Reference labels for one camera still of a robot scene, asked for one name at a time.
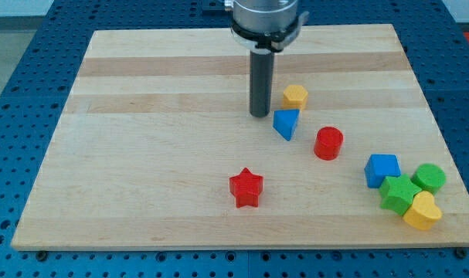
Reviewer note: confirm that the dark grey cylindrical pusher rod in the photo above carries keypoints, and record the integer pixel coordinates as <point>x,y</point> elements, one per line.
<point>261,76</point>

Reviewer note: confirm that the blue triangle block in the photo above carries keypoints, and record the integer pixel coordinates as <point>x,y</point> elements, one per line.
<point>285,122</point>

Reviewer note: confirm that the yellow hexagon block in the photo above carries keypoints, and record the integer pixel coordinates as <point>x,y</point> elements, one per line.
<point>295,97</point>

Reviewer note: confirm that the red cylinder block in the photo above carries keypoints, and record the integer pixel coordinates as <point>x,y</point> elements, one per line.
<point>328,143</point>

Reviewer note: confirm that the red star block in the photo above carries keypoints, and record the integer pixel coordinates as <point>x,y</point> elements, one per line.
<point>246,188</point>

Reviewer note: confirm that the light wooden board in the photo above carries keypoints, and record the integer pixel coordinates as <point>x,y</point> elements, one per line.
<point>157,121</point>

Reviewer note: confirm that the blue cube block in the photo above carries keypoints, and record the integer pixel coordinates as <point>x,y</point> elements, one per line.
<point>380,166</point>

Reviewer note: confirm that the green star block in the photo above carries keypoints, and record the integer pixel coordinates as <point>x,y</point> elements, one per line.
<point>397,193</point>

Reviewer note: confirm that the green cylinder block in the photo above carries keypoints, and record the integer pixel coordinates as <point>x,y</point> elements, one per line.
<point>429,177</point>

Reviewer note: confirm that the yellow heart block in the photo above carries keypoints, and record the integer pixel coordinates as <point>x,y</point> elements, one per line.
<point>424,213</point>

